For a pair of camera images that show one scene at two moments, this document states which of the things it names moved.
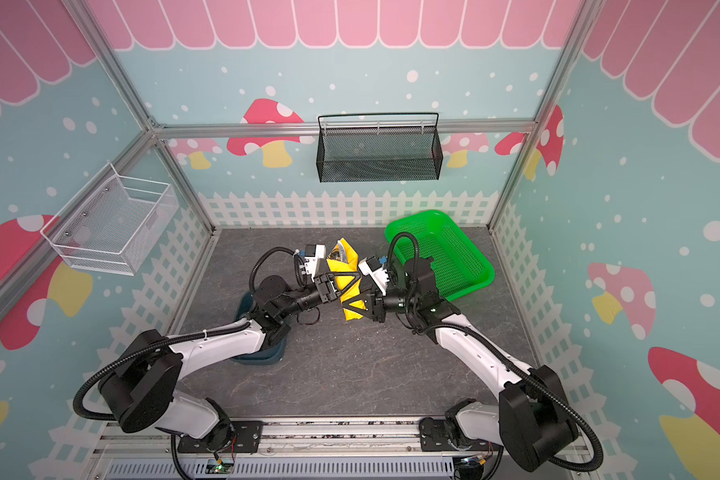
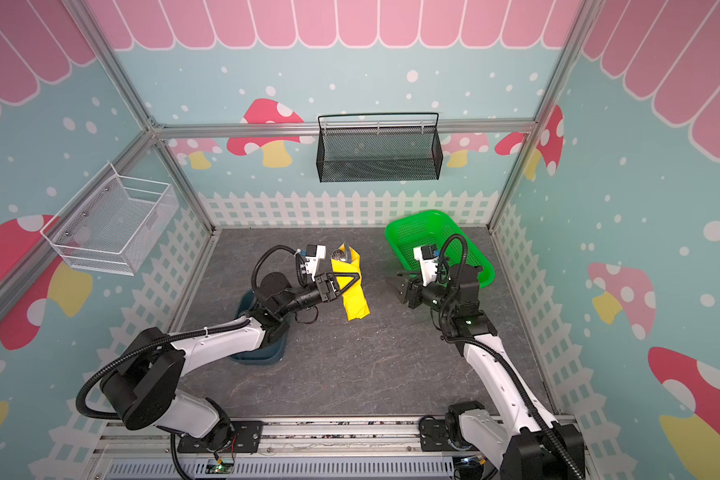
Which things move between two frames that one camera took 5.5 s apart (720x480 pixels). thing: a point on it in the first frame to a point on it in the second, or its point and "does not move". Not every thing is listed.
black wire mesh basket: (379, 147) does not move
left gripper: (327, 288) does not move
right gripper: (372, 303) to (411, 289)
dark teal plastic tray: (271, 355) does not move
